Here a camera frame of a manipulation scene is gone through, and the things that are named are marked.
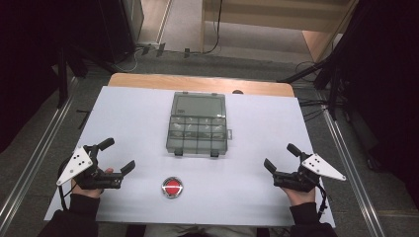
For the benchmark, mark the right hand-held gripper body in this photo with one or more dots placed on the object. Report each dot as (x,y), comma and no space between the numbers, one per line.
(321,167)

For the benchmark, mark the wooden table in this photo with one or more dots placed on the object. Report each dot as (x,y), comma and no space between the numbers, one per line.
(197,82)

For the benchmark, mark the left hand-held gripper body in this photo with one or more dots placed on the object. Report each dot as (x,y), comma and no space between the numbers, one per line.
(76,164)

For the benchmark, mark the black tripod stand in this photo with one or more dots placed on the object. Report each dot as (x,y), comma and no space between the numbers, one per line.
(329,79)

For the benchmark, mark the round red silver-rimmed badge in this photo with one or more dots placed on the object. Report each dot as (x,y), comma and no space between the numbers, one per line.
(172,187)

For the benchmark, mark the person's left hand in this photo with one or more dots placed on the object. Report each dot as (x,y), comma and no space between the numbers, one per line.
(88,193)

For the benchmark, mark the black metal stand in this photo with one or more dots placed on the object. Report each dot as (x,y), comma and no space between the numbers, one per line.
(62,82)

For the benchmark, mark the silver floor rail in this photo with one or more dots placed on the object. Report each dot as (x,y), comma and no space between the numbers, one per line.
(36,158)
(352,174)

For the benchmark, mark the transparent grey compartment box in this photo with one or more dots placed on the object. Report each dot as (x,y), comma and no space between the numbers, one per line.
(197,131)

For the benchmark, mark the person's right hand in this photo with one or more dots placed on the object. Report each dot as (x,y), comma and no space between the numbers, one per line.
(301,197)

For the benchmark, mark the small black bent rod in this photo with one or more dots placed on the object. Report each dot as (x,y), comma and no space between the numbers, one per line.
(83,118)

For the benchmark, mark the white board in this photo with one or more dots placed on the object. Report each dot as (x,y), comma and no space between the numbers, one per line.
(250,131)

